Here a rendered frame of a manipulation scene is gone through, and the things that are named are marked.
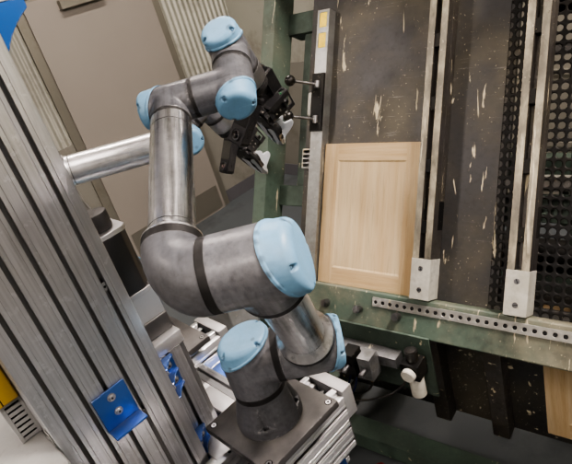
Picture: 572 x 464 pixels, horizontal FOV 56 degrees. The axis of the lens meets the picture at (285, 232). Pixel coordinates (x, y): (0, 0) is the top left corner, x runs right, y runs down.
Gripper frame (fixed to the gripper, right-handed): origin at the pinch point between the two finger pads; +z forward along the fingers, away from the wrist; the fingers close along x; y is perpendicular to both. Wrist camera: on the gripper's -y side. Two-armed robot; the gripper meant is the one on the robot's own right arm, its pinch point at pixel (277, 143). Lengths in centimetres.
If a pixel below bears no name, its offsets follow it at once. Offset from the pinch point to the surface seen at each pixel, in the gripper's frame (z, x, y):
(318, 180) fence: 57, 22, 13
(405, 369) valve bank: 70, -38, -19
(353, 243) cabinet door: 65, 0, 3
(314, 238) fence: 66, 14, -3
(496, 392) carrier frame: 107, -58, -4
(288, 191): 69, 37, 7
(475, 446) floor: 149, -59, -21
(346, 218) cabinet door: 62, 7, 9
